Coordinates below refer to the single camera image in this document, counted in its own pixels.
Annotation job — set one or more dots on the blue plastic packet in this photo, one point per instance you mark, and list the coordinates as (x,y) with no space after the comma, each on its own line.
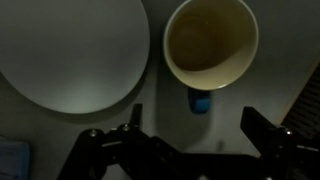
(13,160)

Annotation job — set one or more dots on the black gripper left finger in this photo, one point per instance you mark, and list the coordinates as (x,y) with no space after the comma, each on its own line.
(96,150)

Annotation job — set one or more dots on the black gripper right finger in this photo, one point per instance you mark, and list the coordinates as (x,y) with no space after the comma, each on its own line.
(280,150)

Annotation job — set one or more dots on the white plate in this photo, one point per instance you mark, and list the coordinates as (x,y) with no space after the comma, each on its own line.
(66,50)

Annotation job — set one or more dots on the dark textured fabric sofa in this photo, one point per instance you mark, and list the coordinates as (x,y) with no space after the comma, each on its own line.
(306,103)

